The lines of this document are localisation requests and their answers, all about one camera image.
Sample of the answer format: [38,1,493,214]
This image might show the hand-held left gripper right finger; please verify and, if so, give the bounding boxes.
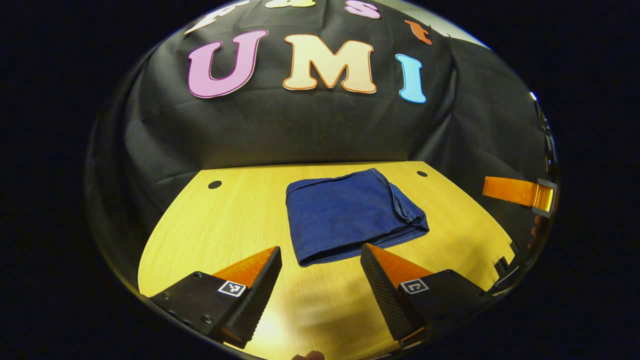
[360,243,493,348]

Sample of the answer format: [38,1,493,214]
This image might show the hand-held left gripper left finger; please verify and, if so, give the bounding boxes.
[148,246,283,349]

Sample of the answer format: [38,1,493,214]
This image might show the blue denim jeans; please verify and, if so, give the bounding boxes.
[285,168,430,267]

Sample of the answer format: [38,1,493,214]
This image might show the black backdrop cloth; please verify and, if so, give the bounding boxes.
[85,0,560,281]

